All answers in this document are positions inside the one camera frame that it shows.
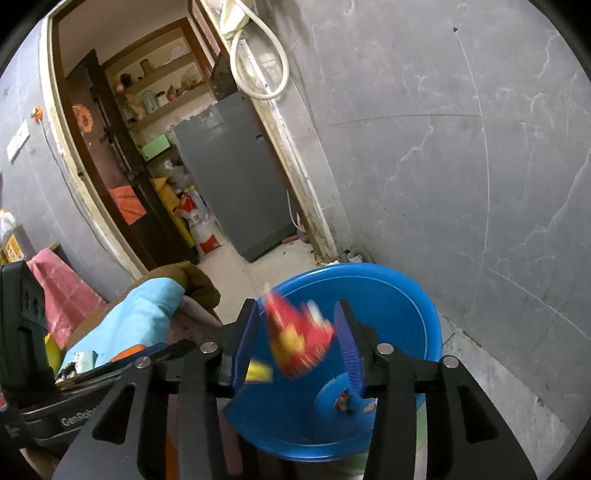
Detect white hose loop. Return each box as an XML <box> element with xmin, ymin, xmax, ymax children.
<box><xmin>228</xmin><ymin>0</ymin><xmax>291</xmax><ymax>102</ymax></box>

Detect orange wall hook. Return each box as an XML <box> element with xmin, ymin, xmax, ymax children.
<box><xmin>31</xmin><ymin>105</ymin><xmax>43</xmax><ymax>123</ymax></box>

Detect white wall switch plate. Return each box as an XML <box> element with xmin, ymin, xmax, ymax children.
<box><xmin>6</xmin><ymin>121</ymin><xmax>30</xmax><ymax>162</ymax></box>

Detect white rubber gloves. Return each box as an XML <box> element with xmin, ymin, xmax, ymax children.
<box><xmin>219</xmin><ymin>0</ymin><xmax>253</xmax><ymax>39</ymax></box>

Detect blue plastic bucket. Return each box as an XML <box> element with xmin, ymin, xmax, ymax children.
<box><xmin>222</xmin><ymin>262</ymin><xmax>445</xmax><ymax>464</ymax></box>

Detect red white sack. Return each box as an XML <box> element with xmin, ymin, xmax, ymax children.
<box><xmin>174</xmin><ymin>185</ymin><xmax>223</xmax><ymax>255</ymax></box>

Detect wooden shelf unit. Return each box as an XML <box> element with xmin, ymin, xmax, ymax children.
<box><xmin>102</xmin><ymin>17</ymin><xmax>215</xmax><ymax>145</ymax></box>

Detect green plastic box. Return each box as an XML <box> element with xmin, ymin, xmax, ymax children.
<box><xmin>140</xmin><ymin>134</ymin><xmax>171</xmax><ymax>162</ymax></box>

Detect yellow plastic bowl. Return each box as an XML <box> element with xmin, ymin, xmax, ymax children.
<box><xmin>44</xmin><ymin>334</ymin><xmax>62</xmax><ymax>375</ymax></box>

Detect pink plaid cloth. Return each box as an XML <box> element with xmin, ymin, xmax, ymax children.
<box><xmin>27</xmin><ymin>248</ymin><xmax>106</xmax><ymax>351</ymax></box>

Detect large cooking oil jug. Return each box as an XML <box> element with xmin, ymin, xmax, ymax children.
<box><xmin>0</xmin><ymin>209</ymin><xmax>25</xmax><ymax>263</ymax></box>

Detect red wrapper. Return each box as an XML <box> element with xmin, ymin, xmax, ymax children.
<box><xmin>263</xmin><ymin>290</ymin><xmax>335</xmax><ymax>379</ymax></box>

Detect striped orange brown blue blanket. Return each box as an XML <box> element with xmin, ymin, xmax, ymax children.
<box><xmin>60</xmin><ymin>261</ymin><xmax>221</xmax><ymax>370</ymax></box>

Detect yellow snack wrapper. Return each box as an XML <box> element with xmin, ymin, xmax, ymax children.
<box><xmin>245</xmin><ymin>359</ymin><xmax>273</xmax><ymax>384</ymax></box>

